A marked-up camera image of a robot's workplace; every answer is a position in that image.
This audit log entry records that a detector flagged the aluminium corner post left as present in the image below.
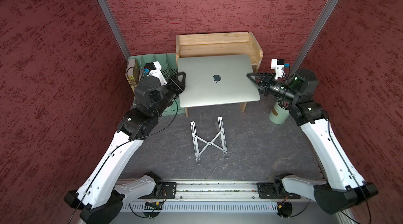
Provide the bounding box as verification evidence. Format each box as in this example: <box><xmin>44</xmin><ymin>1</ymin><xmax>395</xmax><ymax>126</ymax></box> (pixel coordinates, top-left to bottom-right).
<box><xmin>97</xmin><ymin>0</ymin><xmax>131</xmax><ymax>61</ymax></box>

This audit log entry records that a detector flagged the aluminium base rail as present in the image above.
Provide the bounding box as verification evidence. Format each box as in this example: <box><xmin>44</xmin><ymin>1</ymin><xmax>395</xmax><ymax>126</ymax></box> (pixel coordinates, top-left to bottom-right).
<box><xmin>116</xmin><ymin>178</ymin><xmax>328</xmax><ymax>201</ymax></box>

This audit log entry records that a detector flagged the aluminium corner post right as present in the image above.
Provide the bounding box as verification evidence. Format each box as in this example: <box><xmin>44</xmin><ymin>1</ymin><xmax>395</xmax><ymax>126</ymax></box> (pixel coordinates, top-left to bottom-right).
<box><xmin>286</xmin><ymin>0</ymin><xmax>339</xmax><ymax>83</ymax></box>

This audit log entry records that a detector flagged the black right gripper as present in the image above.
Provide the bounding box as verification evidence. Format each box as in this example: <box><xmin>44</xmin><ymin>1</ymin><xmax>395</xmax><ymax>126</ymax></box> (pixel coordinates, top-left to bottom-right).
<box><xmin>244</xmin><ymin>72</ymin><xmax>297</xmax><ymax>102</ymax></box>

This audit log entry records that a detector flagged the perforated cable tray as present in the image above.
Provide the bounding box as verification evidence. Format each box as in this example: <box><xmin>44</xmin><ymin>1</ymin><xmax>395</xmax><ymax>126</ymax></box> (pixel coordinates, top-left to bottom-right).
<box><xmin>121</xmin><ymin>201</ymin><xmax>278</xmax><ymax>214</ymax></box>

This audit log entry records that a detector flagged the mint green file organizer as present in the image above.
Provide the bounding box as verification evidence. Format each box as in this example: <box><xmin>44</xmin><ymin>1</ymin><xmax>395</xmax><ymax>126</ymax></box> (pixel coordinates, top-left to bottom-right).
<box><xmin>126</xmin><ymin>54</ymin><xmax>186</xmax><ymax>119</ymax></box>

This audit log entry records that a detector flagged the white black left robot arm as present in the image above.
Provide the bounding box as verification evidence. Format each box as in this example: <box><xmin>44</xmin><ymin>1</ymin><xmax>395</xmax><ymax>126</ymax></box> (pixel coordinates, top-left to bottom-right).
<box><xmin>64</xmin><ymin>72</ymin><xmax>186</xmax><ymax>224</ymax></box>

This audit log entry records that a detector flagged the silver laptop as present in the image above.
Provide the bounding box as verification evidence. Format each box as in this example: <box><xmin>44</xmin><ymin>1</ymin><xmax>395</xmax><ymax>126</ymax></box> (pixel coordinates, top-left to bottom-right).
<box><xmin>177</xmin><ymin>55</ymin><xmax>260</xmax><ymax>108</ymax></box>

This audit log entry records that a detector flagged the silver folding laptop stand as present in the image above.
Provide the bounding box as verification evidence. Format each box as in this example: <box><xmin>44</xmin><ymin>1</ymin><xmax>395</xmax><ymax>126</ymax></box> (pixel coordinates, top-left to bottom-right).
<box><xmin>190</xmin><ymin>117</ymin><xmax>229</xmax><ymax>165</ymax></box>

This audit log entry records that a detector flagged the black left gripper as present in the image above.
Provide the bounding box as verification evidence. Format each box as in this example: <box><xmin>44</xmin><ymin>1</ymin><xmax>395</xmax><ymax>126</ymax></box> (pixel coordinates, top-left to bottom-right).
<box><xmin>154</xmin><ymin>72</ymin><xmax>189</xmax><ymax>117</ymax></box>

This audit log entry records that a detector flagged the aluminium corner post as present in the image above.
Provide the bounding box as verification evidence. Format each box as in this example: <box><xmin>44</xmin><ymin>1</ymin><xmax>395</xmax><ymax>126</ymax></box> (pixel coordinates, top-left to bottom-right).
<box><xmin>286</xmin><ymin>0</ymin><xmax>339</xmax><ymax>83</ymax></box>
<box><xmin>97</xmin><ymin>0</ymin><xmax>131</xmax><ymax>61</ymax></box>

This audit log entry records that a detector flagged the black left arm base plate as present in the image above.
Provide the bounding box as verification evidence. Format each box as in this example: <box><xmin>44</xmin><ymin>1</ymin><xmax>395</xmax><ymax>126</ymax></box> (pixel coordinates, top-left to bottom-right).
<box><xmin>157</xmin><ymin>182</ymin><xmax>177</xmax><ymax>199</ymax></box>

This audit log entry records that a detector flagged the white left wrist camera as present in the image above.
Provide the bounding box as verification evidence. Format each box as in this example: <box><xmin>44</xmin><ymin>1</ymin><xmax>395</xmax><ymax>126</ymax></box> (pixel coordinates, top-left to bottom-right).
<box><xmin>144</xmin><ymin>61</ymin><xmax>167</xmax><ymax>86</ymax></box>

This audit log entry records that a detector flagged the green pen cup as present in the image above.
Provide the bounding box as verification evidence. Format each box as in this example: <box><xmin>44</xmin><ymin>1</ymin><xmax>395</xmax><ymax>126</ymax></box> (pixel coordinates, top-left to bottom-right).
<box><xmin>269</xmin><ymin>102</ymin><xmax>290</xmax><ymax>125</ymax></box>

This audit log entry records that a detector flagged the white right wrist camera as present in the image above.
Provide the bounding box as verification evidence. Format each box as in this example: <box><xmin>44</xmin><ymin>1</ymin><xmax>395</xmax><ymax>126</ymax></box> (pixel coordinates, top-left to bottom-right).
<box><xmin>271</xmin><ymin>59</ymin><xmax>290</xmax><ymax>80</ymax></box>

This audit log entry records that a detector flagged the wooden desk shelf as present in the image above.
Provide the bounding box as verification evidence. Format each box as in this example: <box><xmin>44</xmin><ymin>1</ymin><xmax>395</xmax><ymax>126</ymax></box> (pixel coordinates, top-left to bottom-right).
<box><xmin>176</xmin><ymin>32</ymin><xmax>263</xmax><ymax>111</ymax></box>

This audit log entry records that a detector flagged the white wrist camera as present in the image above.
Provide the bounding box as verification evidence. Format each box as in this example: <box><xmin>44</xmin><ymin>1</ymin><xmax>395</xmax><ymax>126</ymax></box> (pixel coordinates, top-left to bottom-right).
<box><xmin>271</xmin><ymin>59</ymin><xmax>290</xmax><ymax>80</ymax></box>
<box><xmin>144</xmin><ymin>61</ymin><xmax>167</xmax><ymax>86</ymax></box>

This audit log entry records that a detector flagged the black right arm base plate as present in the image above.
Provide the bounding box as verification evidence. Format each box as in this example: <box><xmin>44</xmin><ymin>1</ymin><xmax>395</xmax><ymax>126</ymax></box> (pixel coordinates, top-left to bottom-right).
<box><xmin>257</xmin><ymin>182</ymin><xmax>301</xmax><ymax>200</ymax></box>

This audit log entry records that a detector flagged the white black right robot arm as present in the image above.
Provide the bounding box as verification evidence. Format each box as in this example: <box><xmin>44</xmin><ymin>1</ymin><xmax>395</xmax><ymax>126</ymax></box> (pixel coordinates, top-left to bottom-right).
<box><xmin>246</xmin><ymin>69</ymin><xmax>378</xmax><ymax>214</ymax></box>

